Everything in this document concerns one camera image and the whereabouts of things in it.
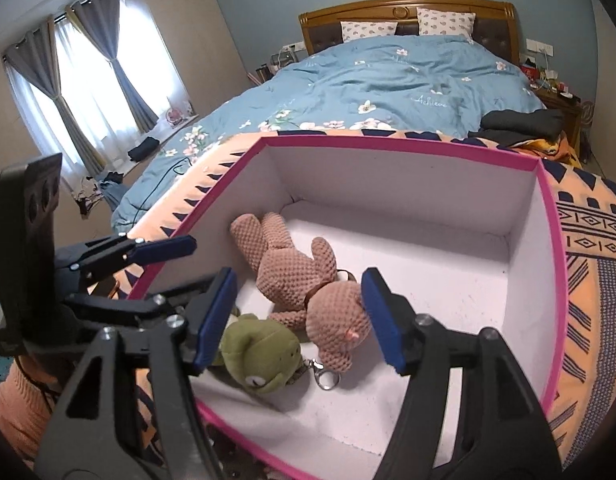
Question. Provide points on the grey curtain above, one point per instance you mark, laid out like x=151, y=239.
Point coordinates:
x=42, y=85
x=115, y=50

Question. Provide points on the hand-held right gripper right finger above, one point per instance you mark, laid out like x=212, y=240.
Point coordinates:
x=380, y=320

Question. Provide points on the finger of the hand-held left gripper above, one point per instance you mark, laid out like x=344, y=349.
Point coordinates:
x=170, y=250
x=137, y=305

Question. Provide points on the clothes pile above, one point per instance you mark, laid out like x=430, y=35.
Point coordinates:
x=100, y=192

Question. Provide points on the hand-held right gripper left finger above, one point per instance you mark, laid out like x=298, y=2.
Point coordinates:
x=215, y=320

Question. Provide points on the orange patterned blanket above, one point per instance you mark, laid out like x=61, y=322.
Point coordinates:
x=588, y=260

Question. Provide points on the white wall outlet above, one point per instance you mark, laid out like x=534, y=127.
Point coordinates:
x=539, y=47

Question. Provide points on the white patterned pillow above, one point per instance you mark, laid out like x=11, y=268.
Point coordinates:
x=445, y=22
x=368, y=31

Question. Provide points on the orange cloth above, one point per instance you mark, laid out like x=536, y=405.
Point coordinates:
x=545, y=146

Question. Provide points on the brown teddy bear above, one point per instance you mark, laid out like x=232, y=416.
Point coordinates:
x=283, y=270

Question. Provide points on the wooden nightstand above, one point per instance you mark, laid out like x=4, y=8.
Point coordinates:
x=563, y=110

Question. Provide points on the dark folded cloth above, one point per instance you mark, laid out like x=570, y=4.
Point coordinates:
x=143, y=149

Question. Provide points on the blue floral duvet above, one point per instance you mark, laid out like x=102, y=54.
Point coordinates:
x=388, y=75

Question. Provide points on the small pink fan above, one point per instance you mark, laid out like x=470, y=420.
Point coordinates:
x=175, y=115

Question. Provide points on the dark folded clothes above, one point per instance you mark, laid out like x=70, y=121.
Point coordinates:
x=523, y=122

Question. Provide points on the person's left forearm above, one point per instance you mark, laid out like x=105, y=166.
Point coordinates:
x=17, y=405

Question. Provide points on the cluttered bedside table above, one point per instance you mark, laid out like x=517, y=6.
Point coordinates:
x=270, y=67

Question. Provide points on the wooden bed headboard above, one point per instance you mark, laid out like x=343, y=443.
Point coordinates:
x=493, y=30

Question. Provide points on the green frog plush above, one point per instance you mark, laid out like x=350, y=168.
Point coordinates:
x=263, y=347

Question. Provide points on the pink storage box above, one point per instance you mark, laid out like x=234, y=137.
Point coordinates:
x=388, y=180

